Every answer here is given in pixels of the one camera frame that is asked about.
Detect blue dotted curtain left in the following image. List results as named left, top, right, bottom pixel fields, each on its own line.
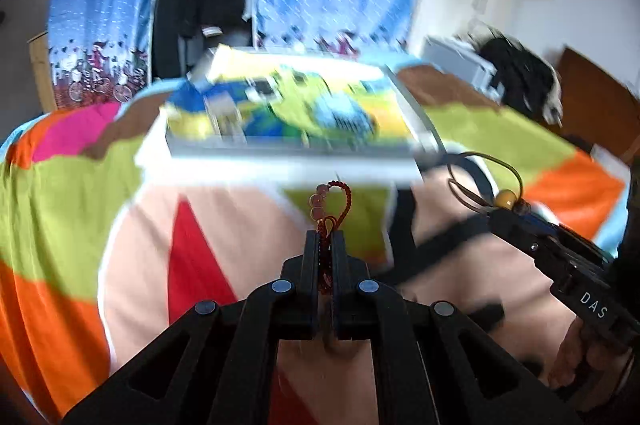
left=47, top=0, right=155, bottom=108

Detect black clothes pile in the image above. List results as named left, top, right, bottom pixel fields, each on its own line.
left=478, top=36, right=563, bottom=126

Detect person's right hand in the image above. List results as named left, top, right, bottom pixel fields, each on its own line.
left=547, top=317, right=630, bottom=389

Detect white storage box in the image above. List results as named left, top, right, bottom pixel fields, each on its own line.
left=421, top=37, right=503, bottom=101

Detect wooden cabinet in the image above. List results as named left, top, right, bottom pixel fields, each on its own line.
left=27, top=32, right=56, bottom=113

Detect red bead string bracelet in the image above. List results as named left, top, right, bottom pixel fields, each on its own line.
left=307, top=179, right=355, bottom=296

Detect brown cord yellow bead necklace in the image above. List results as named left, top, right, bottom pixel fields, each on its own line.
left=444, top=150, right=536, bottom=215

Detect wooden headboard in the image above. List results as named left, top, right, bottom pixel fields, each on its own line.
left=552, top=47, right=640, bottom=165

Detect white tray box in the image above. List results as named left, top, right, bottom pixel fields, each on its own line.
left=162, top=46, right=444, bottom=158

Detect colourful cartoon bedspread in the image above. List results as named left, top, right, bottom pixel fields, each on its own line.
left=1, top=65, right=639, bottom=424

